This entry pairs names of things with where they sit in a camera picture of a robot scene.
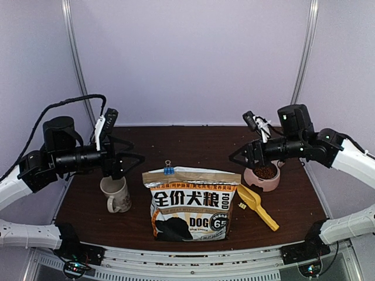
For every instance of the yellow plastic scoop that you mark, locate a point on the yellow plastic scoop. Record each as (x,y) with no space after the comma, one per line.
(253,200)

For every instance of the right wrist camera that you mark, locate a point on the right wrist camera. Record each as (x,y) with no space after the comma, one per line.
(258,124)

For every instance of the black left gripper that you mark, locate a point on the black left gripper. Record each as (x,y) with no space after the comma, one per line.
(112,167)

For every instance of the blue binder clip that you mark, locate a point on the blue binder clip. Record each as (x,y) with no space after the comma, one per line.
(168,169)

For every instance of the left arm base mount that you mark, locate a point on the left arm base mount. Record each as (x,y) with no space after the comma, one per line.
(79,260)

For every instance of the brown kibble in steel bowl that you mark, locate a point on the brown kibble in steel bowl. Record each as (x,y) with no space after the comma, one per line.
(265,172)

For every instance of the dog food bag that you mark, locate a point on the dog food bag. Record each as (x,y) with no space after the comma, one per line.
(191,205)

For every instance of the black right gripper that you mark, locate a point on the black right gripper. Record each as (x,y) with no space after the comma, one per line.
(249,148)

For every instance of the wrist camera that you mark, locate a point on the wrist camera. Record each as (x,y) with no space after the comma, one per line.
(258,124)
(104,126)

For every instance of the aluminium front rail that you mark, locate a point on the aluminium front rail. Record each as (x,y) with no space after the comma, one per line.
(266,263)

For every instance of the yellow binder clip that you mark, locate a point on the yellow binder clip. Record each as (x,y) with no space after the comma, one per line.
(242,206)

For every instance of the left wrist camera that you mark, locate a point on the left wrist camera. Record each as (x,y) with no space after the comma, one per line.
(104,126)

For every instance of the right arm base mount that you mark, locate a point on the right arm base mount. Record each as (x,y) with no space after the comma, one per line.
(308,257)

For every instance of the steel bowl insert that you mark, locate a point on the steel bowl insert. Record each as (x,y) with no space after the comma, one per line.
(266,172)

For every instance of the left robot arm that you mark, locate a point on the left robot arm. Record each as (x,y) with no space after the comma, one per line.
(63,152)

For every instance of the pink double pet bowl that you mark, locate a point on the pink double pet bowl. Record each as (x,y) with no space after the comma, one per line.
(267,177)

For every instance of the cream ceramic mug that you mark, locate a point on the cream ceramic mug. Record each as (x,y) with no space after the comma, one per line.
(117,194)

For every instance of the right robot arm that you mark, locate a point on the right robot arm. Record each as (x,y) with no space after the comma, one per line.
(332,149)

